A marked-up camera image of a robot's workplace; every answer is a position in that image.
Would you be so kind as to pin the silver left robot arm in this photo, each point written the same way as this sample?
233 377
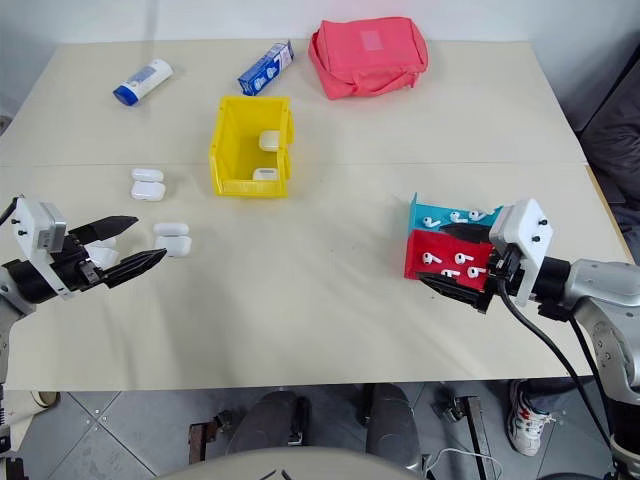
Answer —
15 320

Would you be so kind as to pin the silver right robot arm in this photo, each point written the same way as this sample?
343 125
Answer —
600 285

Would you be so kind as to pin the yellow plastic bin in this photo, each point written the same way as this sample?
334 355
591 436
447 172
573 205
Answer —
235 150

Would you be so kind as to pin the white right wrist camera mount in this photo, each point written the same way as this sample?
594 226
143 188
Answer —
525 225

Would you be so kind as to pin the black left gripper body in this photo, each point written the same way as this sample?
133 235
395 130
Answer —
75 267

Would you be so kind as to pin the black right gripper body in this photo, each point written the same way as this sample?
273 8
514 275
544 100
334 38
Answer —
502 280

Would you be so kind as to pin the dark rounded shape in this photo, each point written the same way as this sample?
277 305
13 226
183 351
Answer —
265 425
392 425

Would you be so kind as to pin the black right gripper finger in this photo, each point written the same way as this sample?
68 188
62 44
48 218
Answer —
470 233
460 294

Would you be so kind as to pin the red plastic tray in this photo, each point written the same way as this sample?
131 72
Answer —
445 247

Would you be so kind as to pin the black metal floor frame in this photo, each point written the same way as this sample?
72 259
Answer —
470 425

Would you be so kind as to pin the white earbud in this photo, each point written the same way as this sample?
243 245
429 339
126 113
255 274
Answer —
427 258
457 217
461 257
475 271
477 215
430 221
450 273

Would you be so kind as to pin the white and red sneaker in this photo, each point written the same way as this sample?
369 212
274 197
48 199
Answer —
527 425

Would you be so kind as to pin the blue and white carton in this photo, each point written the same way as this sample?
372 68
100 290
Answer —
265 67

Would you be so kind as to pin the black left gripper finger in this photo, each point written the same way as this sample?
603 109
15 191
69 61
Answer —
107 226
135 264

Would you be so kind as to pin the pink fabric bag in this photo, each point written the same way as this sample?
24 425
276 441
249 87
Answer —
367 55

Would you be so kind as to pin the dark upholstered seat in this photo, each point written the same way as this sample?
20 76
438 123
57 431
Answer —
612 140

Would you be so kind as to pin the white bottle with blue cap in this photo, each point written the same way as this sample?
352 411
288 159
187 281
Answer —
145 80

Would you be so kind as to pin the teal plastic tray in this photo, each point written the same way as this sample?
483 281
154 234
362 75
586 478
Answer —
425 207

